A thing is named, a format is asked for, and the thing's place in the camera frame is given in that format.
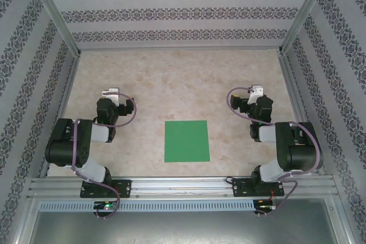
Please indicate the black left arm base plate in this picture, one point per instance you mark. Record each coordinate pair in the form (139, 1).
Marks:
(125, 188)

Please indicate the controller board with green light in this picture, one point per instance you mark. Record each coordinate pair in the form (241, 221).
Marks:
(107, 206)

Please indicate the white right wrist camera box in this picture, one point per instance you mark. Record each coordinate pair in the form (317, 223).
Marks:
(256, 92)

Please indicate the grey metal sheet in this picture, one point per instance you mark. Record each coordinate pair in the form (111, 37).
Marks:
(183, 227)

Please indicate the aluminium frame post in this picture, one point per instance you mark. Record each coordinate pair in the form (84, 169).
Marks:
(54, 12)
(307, 9)

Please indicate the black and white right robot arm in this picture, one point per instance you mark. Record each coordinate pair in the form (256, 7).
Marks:
(300, 152)

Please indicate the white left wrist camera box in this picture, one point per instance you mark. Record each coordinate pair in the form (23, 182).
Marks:
(111, 92)

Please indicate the small black controller board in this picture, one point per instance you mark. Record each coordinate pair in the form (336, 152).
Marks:
(264, 206)

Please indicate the aluminium mounting rail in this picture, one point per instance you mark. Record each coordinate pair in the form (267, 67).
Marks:
(183, 187)

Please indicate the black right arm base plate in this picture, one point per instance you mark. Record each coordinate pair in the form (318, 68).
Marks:
(240, 188)

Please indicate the green paper sheet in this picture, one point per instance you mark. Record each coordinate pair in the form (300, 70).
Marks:
(186, 141)

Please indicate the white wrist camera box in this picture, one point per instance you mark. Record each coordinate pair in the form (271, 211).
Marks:
(256, 92)
(111, 92)

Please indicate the aluminium side rail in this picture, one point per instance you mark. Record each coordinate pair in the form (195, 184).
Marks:
(297, 107)
(64, 107)

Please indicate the aluminium lower frame bar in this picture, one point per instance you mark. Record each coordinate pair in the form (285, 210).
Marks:
(340, 221)
(25, 221)

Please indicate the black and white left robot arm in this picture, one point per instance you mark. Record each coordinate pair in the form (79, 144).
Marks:
(65, 147)

